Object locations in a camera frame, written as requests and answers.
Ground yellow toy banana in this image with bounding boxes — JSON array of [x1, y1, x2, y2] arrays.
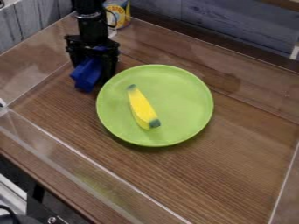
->
[[127, 84, 161, 130]]

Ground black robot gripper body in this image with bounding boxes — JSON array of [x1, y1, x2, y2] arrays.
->
[[64, 0, 119, 57]]

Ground yellow printed can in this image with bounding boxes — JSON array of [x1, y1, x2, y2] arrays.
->
[[104, 0, 131, 29]]

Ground clear acrylic enclosure wall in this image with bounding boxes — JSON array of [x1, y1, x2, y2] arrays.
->
[[0, 12, 299, 224]]

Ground blue plastic block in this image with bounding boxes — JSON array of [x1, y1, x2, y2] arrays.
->
[[69, 46, 111, 93]]

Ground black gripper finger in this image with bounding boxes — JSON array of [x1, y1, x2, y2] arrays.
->
[[69, 49, 85, 67], [100, 52, 119, 84]]

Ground green round plate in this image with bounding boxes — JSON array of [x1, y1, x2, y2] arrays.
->
[[96, 64, 213, 147]]

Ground black cable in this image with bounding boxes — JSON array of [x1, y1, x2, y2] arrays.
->
[[0, 205, 19, 224]]

